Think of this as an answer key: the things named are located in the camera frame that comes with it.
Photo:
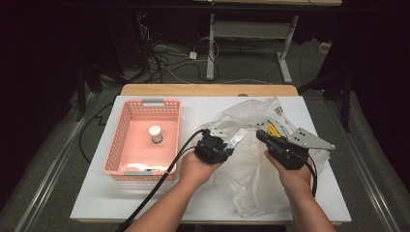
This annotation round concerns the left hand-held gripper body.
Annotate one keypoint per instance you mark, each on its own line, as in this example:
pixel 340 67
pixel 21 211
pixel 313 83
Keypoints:
pixel 209 148

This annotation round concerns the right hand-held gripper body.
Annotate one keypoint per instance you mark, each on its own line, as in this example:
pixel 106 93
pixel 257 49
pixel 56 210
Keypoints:
pixel 306 140

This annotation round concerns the clear smiley plastic bag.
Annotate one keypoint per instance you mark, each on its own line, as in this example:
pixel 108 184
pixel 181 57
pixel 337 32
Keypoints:
pixel 251 174

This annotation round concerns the small white-capped jar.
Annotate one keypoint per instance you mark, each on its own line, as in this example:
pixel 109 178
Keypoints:
pixel 155 132

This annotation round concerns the pink plastic basket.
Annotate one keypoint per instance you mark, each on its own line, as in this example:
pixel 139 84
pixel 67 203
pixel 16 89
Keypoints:
pixel 138 151

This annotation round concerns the white bottle with blue label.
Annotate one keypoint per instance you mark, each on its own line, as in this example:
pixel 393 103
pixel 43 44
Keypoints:
pixel 138 167

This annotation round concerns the person's left hand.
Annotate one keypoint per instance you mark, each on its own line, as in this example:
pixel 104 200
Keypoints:
pixel 193 170

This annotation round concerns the person's right hand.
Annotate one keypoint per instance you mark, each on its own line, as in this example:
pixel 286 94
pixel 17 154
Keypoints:
pixel 295 180

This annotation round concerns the white table board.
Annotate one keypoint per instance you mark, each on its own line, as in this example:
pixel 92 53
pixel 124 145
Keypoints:
pixel 193 106

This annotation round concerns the black stand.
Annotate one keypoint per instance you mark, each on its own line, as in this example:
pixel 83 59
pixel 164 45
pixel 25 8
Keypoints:
pixel 80 96
pixel 346 103

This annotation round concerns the white power adapter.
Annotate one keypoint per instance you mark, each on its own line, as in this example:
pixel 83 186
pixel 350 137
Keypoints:
pixel 193 55

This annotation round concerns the white power strip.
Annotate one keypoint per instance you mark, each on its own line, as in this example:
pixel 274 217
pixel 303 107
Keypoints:
pixel 324 47

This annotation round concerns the metal floor rail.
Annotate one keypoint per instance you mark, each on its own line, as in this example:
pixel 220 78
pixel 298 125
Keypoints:
pixel 364 180
pixel 54 167

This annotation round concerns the white metal desk frame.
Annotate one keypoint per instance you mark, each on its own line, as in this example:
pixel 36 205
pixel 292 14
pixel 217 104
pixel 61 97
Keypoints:
pixel 248 29

